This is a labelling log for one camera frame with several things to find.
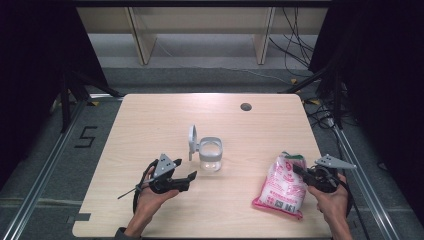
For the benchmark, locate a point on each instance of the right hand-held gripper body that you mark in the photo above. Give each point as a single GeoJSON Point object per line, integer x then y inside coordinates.
{"type": "Point", "coordinates": [333, 162]}

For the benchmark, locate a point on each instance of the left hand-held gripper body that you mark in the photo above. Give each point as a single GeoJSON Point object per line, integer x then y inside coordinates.
{"type": "Point", "coordinates": [165, 165]}

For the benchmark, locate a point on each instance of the pink and white plastic bag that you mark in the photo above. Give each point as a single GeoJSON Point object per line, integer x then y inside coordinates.
{"type": "Point", "coordinates": [283, 190]}

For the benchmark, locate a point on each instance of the clear jar with white lid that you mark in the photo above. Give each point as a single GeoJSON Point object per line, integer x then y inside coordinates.
{"type": "Point", "coordinates": [210, 151]}

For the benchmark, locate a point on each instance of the person's left hand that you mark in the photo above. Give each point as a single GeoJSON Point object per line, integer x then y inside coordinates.
{"type": "Point", "coordinates": [146, 203]}

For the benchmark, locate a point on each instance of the person's right hand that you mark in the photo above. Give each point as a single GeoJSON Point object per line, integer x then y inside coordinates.
{"type": "Point", "coordinates": [333, 206]}

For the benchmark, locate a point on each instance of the black metal stand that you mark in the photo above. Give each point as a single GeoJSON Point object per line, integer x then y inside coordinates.
{"type": "Point", "coordinates": [66, 103]}
{"type": "Point", "coordinates": [338, 100]}

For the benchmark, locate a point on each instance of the black curtain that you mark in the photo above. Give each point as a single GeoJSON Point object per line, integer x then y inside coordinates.
{"type": "Point", "coordinates": [383, 66]}
{"type": "Point", "coordinates": [36, 66]}

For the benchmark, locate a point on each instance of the light wooden shelf unit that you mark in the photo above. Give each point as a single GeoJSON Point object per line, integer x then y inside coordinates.
{"type": "Point", "coordinates": [200, 20]}

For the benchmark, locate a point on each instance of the aluminium rail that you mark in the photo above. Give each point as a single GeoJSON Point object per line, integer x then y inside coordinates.
{"type": "Point", "coordinates": [360, 146]}
{"type": "Point", "coordinates": [43, 173]}

